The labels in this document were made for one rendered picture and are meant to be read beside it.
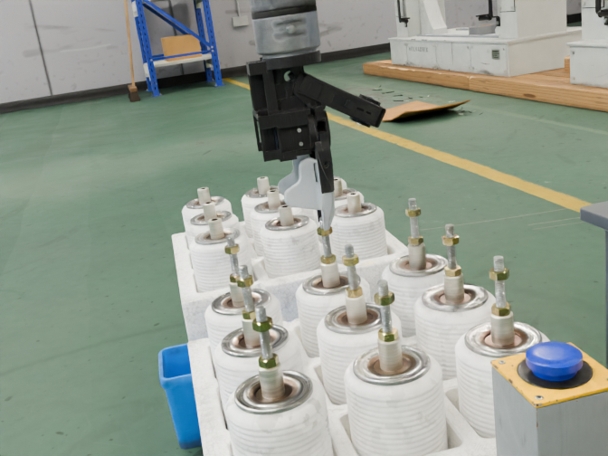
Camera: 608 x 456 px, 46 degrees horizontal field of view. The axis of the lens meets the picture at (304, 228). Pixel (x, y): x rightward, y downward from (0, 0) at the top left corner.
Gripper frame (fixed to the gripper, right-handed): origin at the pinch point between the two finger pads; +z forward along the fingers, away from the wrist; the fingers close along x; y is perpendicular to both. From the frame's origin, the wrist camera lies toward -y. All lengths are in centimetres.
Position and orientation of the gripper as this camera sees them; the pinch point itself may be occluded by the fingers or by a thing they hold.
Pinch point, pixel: (327, 214)
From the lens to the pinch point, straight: 90.2
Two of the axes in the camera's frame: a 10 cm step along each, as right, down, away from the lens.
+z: 1.3, 9.5, 3.0
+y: -9.8, 1.7, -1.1
